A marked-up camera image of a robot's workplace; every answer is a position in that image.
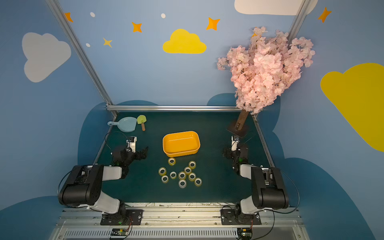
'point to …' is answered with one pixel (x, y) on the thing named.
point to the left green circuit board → (119, 232)
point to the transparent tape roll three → (192, 164)
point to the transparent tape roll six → (162, 171)
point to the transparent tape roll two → (192, 176)
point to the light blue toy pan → (125, 124)
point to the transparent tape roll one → (198, 182)
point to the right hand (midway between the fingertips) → (233, 144)
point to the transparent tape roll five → (171, 161)
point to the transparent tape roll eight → (165, 179)
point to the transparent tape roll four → (187, 170)
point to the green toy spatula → (141, 119)
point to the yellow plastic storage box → (181, 144)
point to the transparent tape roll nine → (182, 183)
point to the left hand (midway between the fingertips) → (140, 144)
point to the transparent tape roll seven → (173, 175)
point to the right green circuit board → (244, 233)
